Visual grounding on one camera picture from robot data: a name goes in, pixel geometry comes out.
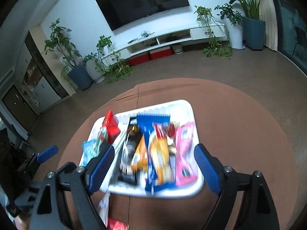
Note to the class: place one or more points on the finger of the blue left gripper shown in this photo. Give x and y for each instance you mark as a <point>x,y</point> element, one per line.
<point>47,154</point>

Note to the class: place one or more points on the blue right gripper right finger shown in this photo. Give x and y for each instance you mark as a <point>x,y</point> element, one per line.
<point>209,167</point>

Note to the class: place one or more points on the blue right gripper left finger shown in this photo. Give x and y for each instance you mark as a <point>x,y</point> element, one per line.
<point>98,167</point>

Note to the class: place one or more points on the light blue snack packet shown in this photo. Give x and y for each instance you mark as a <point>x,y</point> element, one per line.
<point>91,149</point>

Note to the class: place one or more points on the pink snack packet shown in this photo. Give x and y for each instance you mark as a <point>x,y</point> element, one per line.
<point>184,173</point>

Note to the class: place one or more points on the white silver snack bag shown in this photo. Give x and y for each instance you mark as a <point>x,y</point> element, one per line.
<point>113,171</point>

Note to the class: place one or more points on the green white red snack packet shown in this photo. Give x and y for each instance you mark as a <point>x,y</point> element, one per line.
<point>102,135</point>

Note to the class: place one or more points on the large red snack bag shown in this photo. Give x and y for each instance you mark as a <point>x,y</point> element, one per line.
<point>111,124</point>

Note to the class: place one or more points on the gold red snack packet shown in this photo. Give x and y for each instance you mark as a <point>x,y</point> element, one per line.
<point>171,134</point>

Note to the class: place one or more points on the black cookie snack bag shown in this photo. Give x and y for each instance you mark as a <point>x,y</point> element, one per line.
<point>132,139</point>

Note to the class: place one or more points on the white orange snack packet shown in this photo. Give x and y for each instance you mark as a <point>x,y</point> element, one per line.
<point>103,208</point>

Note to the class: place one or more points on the blue snack bag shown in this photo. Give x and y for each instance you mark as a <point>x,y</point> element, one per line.
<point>145,120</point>

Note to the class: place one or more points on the orange snack bag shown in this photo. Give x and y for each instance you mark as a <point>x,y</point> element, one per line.
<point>152,155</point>

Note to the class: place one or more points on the dark red foil snack packet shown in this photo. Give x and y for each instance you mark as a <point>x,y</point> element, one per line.
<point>116,225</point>

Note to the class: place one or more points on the white plastic tray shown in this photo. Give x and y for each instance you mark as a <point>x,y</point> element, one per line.
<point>180,112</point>

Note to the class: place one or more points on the beige glass display cabinet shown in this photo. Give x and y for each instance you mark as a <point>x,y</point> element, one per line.
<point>38,74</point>

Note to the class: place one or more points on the plant in white pot left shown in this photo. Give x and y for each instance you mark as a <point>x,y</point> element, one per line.
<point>93,68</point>

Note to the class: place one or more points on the plant in white pot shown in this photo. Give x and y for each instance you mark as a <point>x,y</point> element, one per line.
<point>93,68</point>
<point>233,20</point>

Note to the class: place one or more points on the trailing green floor plant left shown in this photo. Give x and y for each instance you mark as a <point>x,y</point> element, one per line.
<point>109,61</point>

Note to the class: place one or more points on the red storage box left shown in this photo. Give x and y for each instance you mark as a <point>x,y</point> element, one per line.
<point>139,59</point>

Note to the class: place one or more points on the red storage box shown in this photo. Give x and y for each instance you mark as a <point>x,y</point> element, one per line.
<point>139,59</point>
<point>160,53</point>

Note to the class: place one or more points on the plant in blue pot left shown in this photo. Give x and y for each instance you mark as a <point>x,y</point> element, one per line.
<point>59,42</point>

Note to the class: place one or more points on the plant in blue pot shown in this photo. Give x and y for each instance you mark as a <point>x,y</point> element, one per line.
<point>59,42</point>
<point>253,26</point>

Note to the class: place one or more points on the white TV console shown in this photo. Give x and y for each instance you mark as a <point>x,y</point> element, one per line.
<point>182,34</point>

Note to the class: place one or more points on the trailing green plant right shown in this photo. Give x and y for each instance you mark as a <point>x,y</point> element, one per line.
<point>217,45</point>

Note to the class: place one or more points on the red storage box right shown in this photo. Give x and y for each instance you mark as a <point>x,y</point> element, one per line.
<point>160,53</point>

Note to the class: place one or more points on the plant in blue pot right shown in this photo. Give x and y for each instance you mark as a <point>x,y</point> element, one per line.
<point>253,26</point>

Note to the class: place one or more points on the plant in white pot right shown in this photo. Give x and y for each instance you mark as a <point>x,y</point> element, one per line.
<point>233,20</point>

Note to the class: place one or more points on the beige curtain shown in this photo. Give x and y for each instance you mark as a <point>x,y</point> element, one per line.
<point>268,14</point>

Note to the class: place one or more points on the black wall television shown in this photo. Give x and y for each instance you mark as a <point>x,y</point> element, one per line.
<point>121,12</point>

